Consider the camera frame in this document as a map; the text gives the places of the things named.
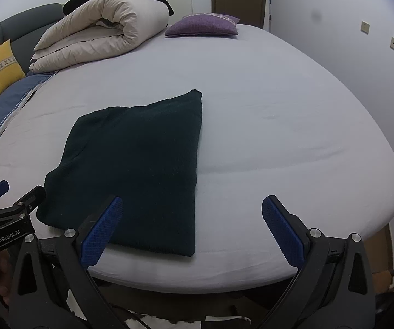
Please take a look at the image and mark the purple pillow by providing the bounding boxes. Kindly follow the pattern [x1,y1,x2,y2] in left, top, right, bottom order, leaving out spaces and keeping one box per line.
[164,13,241,37]

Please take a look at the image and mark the grey padded headboard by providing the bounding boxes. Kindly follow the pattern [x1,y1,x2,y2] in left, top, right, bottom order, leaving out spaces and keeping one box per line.
[0,3,65,117]

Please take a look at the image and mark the black and white rug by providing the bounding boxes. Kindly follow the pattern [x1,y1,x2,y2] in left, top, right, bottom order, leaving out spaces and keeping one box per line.
[60,288,252,329]

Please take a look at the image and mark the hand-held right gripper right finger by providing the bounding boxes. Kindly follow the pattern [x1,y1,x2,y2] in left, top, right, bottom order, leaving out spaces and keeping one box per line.
[261,195,377,329]

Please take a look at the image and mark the blue pillow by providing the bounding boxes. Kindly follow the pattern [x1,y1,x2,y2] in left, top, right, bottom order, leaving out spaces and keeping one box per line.
[0,72,58,167]

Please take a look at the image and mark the dark green knit sweater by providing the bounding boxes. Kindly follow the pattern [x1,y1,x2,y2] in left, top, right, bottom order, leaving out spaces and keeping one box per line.
[36,89,203,257]

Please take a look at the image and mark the folded beige duvet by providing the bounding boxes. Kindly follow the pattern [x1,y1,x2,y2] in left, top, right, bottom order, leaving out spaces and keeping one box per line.
[29,0,170,74]

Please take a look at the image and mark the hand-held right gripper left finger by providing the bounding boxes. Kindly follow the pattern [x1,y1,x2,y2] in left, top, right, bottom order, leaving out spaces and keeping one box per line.
[8,195,124,329]

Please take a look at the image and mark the bed with white sheet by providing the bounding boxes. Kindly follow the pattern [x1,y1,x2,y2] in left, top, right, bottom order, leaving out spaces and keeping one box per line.
[0,24,394,293]

